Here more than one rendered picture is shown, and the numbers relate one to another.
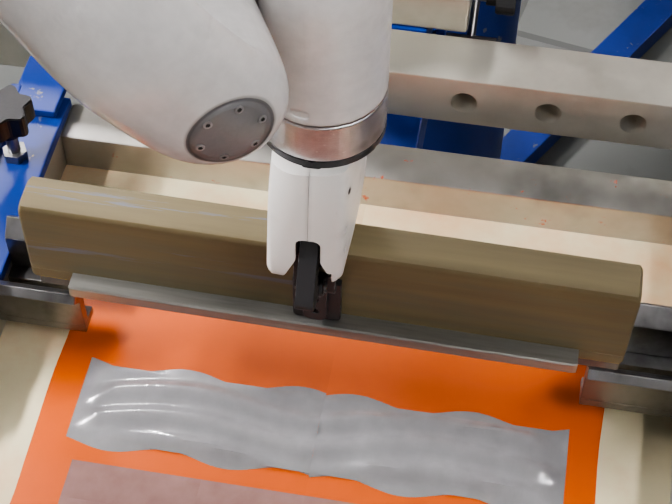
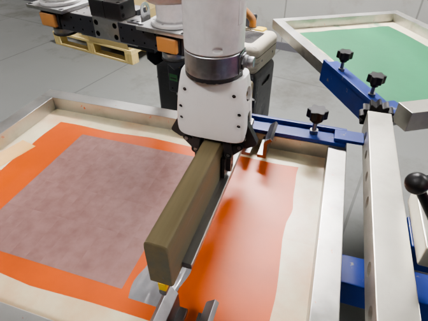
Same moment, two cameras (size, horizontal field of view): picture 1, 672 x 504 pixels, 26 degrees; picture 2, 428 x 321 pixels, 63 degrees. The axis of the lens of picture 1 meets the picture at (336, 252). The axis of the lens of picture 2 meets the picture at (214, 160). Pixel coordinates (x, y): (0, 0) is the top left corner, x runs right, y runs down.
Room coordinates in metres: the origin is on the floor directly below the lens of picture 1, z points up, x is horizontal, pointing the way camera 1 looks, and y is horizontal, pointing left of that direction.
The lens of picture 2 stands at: (0.64, -0.42, 1.44)
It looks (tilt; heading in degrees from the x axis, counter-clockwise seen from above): 39 degrees down; 98
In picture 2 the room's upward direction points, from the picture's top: straight up
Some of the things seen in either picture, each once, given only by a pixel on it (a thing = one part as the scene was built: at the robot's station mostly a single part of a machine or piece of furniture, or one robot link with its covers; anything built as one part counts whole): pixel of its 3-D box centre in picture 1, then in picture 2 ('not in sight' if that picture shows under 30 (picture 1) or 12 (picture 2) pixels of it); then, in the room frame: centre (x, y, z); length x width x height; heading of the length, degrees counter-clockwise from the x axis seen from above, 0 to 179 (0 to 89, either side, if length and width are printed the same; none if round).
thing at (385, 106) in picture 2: not in sight; (376, 118); (0.92, 0.31, 1.02); 0.07 x 0.06 x 0.07; 170
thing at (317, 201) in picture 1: (322, 167); (214, 99); (0.59, 0.01, 1.20); 0.10 x 0.08 x 0.11; 170
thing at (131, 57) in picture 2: not in sight; (113, 23); (-1.00, 3.36, 0.22); 1.17 x 0.80 x 0.44; 159
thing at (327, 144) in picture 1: (325, 89); (219, 57); (0.59, 0.01, 1.26); 0.09 x 0.07 x 0.03; 170
